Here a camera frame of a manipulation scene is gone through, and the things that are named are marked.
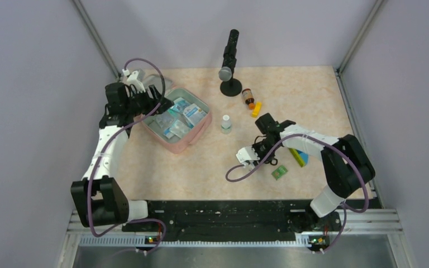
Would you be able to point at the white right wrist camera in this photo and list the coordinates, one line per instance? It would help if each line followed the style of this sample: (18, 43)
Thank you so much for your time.
(247, 157)

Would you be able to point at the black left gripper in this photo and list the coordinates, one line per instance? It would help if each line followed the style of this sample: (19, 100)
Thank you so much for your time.
(157, 98)

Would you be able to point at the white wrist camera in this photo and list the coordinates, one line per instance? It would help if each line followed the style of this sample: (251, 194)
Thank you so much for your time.
(247, 157)
(134, 78)

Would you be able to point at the colourful toy block stack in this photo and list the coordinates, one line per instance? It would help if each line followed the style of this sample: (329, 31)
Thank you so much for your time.
(300, 157)

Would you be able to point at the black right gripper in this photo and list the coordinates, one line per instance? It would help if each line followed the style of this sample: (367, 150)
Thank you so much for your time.
(254, 147)

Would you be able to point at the black microphone on stand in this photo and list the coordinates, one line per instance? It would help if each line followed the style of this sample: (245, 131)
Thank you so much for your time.
(230, 86)

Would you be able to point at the black handled scissors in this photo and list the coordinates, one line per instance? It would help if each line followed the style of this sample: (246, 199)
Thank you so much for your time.
(273, 162)

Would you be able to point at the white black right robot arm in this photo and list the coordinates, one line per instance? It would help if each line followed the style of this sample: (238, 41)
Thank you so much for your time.
(346, 165)

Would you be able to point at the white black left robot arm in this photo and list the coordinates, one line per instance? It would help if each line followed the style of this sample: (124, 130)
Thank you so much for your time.
(98, 199)

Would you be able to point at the brown bottle orange cap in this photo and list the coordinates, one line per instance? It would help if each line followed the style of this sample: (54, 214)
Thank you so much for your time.
(248, 98)

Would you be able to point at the pink medicine kit case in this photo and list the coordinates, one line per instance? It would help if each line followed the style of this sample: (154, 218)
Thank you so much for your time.
(171, 142)

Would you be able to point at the green gauze packet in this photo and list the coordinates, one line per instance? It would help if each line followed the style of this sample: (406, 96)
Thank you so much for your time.
(179, 128)

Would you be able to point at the white bottle green label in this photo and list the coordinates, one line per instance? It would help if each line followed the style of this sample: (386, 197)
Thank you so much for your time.
(226, 124)

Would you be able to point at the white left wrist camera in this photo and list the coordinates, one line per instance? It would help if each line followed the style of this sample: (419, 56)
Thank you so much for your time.
(134, 78)

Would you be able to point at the yellow plastic block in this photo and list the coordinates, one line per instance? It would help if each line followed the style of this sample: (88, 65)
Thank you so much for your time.
(256, 110)

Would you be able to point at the small green box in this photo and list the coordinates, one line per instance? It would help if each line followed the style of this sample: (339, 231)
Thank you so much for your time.
(279, 172)

